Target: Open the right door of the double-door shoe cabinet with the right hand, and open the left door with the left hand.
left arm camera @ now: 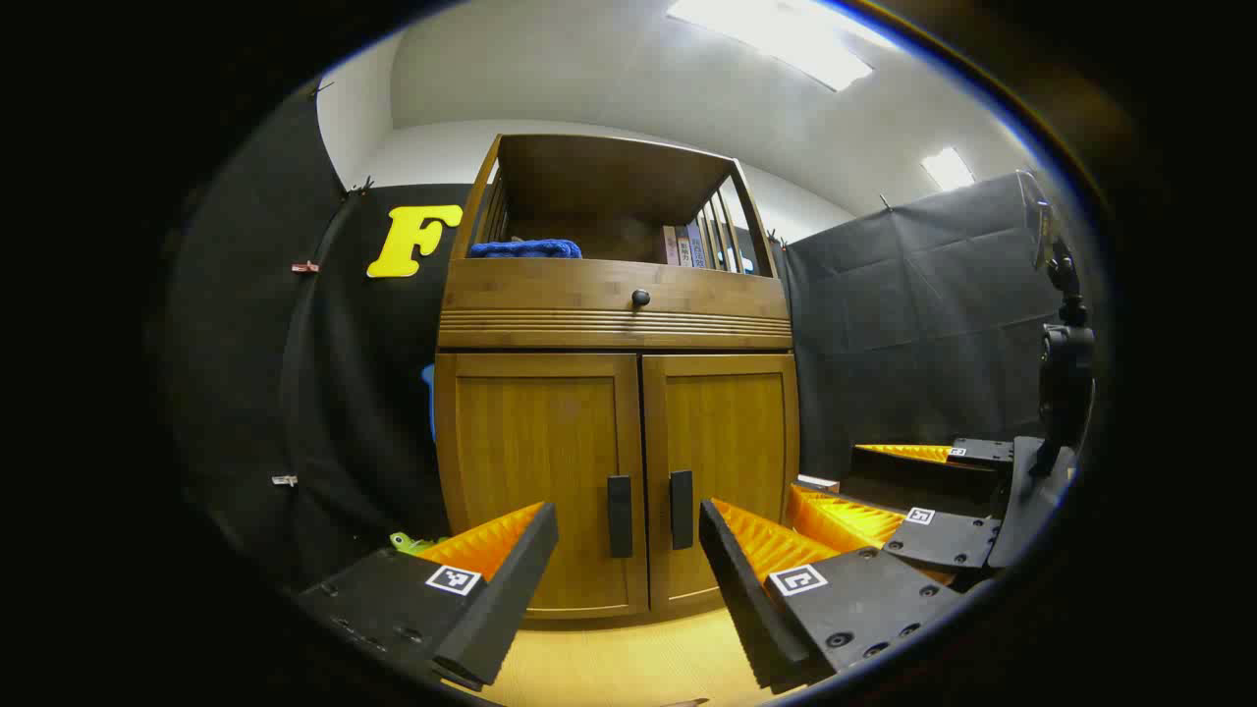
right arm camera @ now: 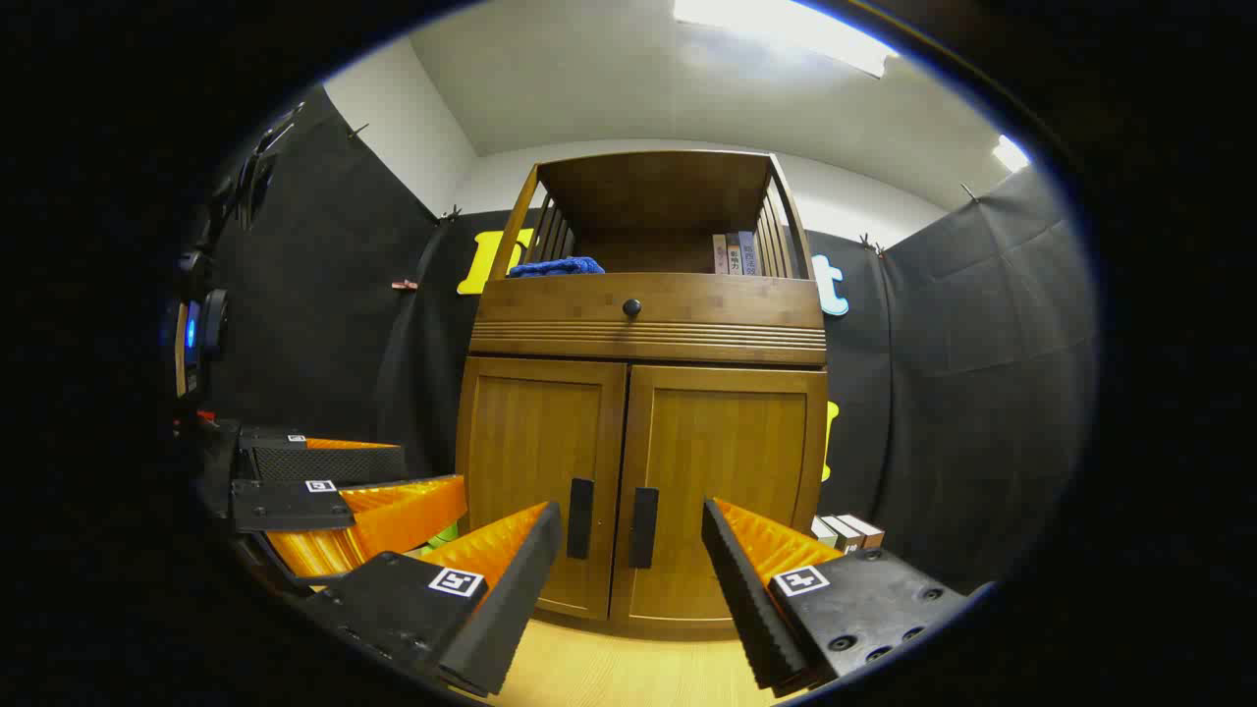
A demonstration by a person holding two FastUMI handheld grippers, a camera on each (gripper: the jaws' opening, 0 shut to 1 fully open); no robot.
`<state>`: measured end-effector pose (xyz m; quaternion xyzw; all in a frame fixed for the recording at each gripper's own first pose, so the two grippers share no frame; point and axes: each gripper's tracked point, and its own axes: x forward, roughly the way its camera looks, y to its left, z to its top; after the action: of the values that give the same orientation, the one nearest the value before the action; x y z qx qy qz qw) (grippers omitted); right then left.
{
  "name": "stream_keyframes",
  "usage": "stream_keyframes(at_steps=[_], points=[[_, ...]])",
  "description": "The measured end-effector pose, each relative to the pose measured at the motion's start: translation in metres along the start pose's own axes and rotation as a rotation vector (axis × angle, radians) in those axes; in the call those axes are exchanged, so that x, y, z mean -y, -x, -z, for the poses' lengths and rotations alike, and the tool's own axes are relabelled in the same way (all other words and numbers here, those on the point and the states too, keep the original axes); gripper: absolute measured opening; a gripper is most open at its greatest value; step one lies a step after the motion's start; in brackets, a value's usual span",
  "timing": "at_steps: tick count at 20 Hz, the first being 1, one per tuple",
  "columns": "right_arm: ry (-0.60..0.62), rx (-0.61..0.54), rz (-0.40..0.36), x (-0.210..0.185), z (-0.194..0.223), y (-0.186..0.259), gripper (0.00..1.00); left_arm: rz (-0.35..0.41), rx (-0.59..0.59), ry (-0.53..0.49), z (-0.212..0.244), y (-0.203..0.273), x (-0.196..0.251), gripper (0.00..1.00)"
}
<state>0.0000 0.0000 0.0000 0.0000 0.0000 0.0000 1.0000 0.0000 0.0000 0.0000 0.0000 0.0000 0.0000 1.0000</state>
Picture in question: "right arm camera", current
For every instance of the small ceiling light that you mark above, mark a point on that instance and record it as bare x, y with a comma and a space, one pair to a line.
1010, 154

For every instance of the pink book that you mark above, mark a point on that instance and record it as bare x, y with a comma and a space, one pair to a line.
720, 255

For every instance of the brown book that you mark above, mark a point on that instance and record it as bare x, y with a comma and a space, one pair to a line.
864, 530

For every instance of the pale green book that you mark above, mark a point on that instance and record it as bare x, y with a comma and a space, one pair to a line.
823, 533

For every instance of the dark olive book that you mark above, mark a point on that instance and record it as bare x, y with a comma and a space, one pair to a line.
843, 535

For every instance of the blue cloth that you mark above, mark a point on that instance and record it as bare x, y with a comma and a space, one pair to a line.
555, 267

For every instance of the long ceiling light panel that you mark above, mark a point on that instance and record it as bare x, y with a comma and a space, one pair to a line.
786, 29

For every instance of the wooden double-door shoe cabinet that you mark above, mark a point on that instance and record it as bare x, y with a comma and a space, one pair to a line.
648, 196

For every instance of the tan book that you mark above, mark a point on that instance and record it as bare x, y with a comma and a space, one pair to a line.
734, 261

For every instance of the green frog plush toy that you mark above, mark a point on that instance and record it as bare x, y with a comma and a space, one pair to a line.
442, 536

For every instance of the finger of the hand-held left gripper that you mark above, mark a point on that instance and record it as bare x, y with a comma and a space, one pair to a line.
324, 463
285, 506

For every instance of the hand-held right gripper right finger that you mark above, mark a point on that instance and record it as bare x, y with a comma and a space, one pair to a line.
741, 599

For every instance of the black backdrop cloth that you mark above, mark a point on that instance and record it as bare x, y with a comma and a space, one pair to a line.
982, 393

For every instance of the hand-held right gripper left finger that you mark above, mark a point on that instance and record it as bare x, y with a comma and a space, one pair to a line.
516, 599

